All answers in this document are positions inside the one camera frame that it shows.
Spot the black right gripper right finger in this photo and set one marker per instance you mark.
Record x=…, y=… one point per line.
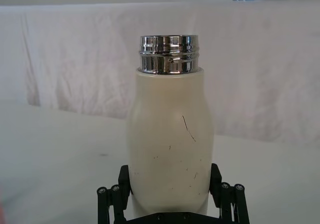
x=225, y=201

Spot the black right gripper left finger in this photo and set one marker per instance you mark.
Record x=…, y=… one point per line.
x=117, y=199

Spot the cream vacuum bottle steel neck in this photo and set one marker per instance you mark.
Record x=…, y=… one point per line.
x=170, y=139

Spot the white table cloth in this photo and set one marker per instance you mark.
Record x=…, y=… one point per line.
x=62, y=159

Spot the white curtain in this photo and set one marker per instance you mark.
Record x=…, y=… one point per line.
x=75, y=59

